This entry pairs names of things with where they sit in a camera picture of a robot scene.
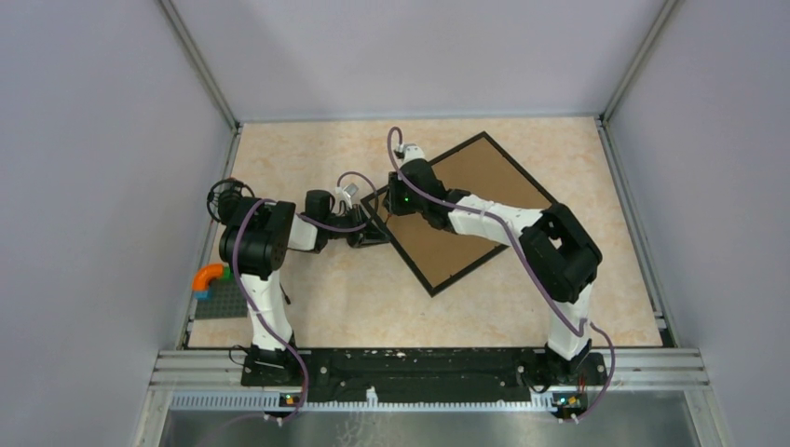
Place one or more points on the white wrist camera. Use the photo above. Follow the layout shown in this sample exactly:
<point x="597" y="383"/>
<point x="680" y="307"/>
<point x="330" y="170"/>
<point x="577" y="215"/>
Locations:
<point x="408" y="152"/>
<point x="346" y="194"/>

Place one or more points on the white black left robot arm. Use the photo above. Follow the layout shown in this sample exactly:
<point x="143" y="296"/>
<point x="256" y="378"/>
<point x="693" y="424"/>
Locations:
<point x="258" y="234"/>

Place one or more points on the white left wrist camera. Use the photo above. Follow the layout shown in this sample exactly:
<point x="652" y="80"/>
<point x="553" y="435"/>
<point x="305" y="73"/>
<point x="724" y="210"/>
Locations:
<point x="346" y="194"/>

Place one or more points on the aluminium front frame rail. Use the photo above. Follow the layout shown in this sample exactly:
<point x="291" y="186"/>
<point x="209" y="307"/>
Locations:
<point x="210" y="380"/>

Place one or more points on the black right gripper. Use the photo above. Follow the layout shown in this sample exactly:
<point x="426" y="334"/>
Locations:
<point x="394" y="186"/>

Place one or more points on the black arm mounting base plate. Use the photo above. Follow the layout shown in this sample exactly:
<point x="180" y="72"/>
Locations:
<point x="430" y="375"/>

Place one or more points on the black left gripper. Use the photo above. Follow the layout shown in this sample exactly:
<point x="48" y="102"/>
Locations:
<point x="366" y="236"/>

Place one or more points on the grey brick baseplate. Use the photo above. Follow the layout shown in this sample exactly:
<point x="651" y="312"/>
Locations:
<point x="223" y="299"/>

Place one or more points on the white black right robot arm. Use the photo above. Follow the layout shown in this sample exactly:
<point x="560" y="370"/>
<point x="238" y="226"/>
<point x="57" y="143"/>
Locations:
<point x="555" y="250"/>

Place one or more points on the orange curved toy brick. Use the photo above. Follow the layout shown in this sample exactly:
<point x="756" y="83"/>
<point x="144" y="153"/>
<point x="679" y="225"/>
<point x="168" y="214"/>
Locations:
<point x="202" y="279"/>

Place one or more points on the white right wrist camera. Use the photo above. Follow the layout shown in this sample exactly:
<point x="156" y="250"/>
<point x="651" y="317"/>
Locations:
<point x="408" y="152"/>

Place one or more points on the black microphone on stand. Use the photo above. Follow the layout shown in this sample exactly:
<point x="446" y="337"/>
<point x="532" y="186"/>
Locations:
<point x="224" y="198"/>

